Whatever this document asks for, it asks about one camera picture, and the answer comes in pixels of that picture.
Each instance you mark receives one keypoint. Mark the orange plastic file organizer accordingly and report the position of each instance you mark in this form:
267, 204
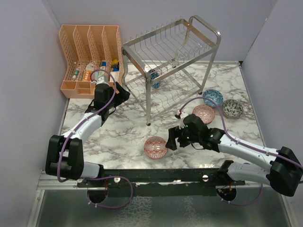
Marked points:
82, 44

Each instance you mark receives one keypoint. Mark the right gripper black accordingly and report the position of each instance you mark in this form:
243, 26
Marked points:
174, 132

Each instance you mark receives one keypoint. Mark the blue triangle pattern bowl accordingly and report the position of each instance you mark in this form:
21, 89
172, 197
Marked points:
154, 74

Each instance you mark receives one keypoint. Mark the pink dotted pattern bowl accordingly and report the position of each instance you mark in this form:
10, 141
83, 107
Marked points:
205, 113

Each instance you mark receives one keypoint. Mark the green white box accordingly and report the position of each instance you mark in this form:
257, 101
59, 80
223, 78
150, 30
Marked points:
102, 67

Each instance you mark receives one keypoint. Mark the blue floral bowl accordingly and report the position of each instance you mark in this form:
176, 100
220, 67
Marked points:
211, 96

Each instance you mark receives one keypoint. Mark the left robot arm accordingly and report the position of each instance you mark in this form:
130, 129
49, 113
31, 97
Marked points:
65, 157

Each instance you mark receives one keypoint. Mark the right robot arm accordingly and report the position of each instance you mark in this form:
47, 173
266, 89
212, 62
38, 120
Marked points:
278, 168

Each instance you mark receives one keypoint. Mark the stainless steel dish rack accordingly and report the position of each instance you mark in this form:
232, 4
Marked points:
181, 51

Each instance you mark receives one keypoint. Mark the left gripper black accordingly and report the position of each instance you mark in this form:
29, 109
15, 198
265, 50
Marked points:
123, 96

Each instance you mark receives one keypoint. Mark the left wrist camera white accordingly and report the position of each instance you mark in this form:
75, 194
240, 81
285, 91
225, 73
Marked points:
103, 80

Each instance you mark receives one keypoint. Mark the white glue tube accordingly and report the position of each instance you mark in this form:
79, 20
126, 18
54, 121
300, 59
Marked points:
76, 73

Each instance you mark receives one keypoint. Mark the red diamond pattern bowl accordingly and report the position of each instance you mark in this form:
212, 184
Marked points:
154, 147

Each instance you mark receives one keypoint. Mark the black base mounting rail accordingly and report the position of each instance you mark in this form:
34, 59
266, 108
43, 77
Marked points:
150, 182

